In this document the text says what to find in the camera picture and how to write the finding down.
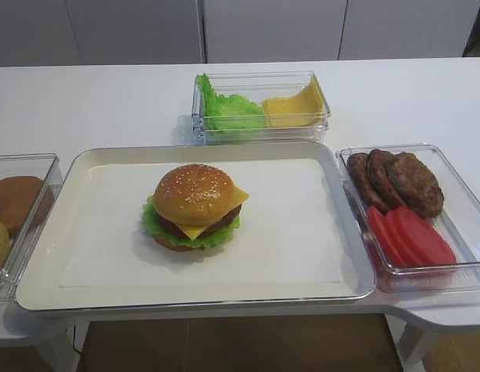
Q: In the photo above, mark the burger cheese slice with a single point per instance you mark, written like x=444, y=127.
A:
x=193, y=231

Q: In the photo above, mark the green lettuce in container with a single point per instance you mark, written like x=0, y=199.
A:
x=229, y=111

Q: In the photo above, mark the clear lettuce cheese container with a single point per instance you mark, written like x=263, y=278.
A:
x=258, y=87

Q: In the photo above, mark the burger lettuce leaf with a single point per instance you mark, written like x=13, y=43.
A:
x=218, y=238

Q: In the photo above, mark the yellow cheese slices in container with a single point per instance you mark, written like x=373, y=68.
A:
x=303, y=109

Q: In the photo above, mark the burger meat patty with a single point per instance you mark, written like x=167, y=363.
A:
x=227, y=220

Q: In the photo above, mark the burger tomato slice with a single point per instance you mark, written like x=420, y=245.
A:
x=170, y=227

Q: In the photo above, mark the white serving tray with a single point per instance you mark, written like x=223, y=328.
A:
x=298, y=240

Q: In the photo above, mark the burger bottom bun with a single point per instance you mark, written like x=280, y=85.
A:
x=177, y=243

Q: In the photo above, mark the left brown patty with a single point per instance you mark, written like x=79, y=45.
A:
x=357, y=168

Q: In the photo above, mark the brown patty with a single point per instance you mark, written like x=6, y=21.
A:
x=357, y=168
x=416, y=185
x=378, y=177

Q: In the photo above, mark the middle brown patty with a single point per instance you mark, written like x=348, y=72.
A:
x=378, y=177

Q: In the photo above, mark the left red tomato slice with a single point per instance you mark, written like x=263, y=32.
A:
x=377, y=223

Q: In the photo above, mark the red tomato slice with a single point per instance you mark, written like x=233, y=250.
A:
x=377, y=223
x=425, y=241
x=408, y=255

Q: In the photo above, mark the right brown patty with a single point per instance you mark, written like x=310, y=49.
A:
x=416, y=185

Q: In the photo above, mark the middle red tomato slice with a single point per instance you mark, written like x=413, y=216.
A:
x=408, y=255

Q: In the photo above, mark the right red tomato slice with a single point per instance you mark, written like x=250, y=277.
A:
x=425, y=241

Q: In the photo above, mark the clear patty tomato container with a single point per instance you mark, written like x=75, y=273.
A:
x=458, y=224

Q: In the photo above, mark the clear bun container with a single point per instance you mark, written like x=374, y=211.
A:
x=46, y=167

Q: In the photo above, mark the plain brown bottom bun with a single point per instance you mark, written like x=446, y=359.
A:
x=18, y=194

